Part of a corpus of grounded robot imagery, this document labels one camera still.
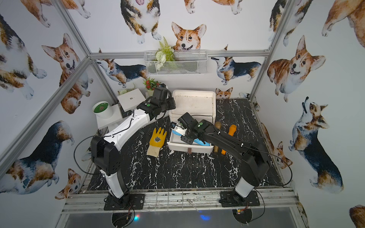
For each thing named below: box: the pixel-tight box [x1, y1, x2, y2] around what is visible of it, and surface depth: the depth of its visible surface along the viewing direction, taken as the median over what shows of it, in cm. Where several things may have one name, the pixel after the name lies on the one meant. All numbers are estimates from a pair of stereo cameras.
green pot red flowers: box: [142, 76, 162, 97], surface depth 94 cm
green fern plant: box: [155, 36, 176, 71], surface depth 84 cm
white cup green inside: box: [91, 100, 114, 120], surface depth 88 cm
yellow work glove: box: [146, 127, 167, 158], surface depth 97 cm
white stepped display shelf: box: [96, 88, 147, 130], surface depth 93 cm
